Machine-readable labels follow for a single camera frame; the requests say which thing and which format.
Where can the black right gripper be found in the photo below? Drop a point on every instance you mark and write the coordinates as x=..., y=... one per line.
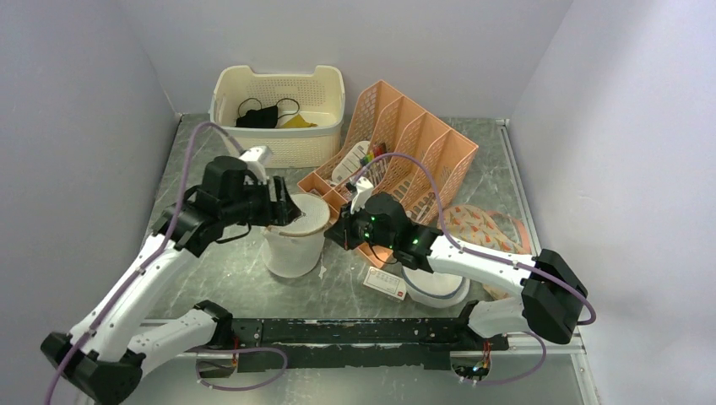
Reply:
x=342, y=233

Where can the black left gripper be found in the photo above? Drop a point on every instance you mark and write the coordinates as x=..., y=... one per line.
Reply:
x=276, y=213

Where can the white mesh laundry bag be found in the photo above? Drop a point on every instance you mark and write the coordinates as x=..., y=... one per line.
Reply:
x=293, y=250

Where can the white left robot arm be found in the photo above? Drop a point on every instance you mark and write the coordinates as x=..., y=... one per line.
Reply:
x=105, y=355

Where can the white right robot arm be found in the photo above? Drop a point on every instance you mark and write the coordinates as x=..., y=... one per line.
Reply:
x=545, y=296

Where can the cream plastic laundry basket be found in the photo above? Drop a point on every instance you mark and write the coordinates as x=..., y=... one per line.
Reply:
x=321, y=96

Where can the orange patterned fabric bag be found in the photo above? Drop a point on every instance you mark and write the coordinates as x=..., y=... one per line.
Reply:
x=490, y=229

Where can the white red card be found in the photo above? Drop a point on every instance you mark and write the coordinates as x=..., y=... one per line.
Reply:
x=385, y=283

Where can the peach plastic desk organizer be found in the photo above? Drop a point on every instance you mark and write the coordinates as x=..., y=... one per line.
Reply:
x=432, y=159

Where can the yellow cloth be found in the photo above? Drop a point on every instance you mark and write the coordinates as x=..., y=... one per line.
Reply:
x=297, y=121

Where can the black face mask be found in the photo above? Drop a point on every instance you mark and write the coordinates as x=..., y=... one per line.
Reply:
x=264, y=117

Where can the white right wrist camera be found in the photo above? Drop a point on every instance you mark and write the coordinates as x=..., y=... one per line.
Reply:
x=363, y=191

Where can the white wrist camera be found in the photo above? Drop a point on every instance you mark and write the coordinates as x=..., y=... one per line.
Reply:
x=363, y=191
x=256, y=159

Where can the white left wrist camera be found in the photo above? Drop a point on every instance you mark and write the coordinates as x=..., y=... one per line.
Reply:
x=256, y=159

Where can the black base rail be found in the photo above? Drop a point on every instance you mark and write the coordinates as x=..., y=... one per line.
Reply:
x=358, y=342

